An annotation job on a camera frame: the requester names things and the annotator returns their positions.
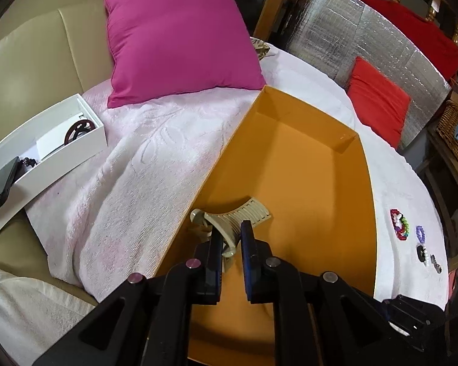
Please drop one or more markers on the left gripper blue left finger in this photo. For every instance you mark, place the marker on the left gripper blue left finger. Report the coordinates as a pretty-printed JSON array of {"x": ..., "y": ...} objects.
[{"x": 208, "y": 276}]

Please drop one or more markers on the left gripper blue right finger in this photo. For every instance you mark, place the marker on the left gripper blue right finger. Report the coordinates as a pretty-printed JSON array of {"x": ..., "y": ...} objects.
[{"x": 256, "y": 275}]

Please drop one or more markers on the beige hair claw clip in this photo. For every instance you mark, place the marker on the beige hair claw clip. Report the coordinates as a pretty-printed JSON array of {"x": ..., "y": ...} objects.
[{"x": 228, "y": 224}]

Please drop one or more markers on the orange cardboard box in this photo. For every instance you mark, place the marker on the orange cardboard box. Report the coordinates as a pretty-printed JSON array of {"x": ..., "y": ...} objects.
[{"x": 309, "y": 170}]

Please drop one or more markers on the small red pillow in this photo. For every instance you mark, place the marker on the small red pillow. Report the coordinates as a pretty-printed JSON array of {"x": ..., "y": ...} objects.
[{"x": 378, "y": 102}]

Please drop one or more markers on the dark round ornament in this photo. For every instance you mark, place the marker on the dark round ornament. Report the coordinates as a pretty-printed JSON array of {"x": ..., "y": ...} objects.
[{"x": 79, "y": 128}]

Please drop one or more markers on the white tray box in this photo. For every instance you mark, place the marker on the white tray box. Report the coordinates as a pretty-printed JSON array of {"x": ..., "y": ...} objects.
[{"x": 41, "y": 138}]

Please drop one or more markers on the magenta pillow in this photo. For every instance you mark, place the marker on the magenta pillow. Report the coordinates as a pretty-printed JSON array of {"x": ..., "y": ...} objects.
[{"x": 166, "y": 47}]

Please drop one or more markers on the silver foil insulation mat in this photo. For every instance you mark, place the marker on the silver foil insulation mat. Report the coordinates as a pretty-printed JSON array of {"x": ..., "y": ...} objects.
[{"x": 331, "y": 34}]

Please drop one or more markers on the large red cushion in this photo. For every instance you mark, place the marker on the large red cushion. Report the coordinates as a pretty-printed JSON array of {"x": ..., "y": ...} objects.
[{"x": 438, "y": 48}]

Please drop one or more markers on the beige leather headboard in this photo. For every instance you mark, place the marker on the beige leather headboard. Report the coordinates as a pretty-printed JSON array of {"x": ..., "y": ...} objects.
[{"x": 49, "y": 50}]

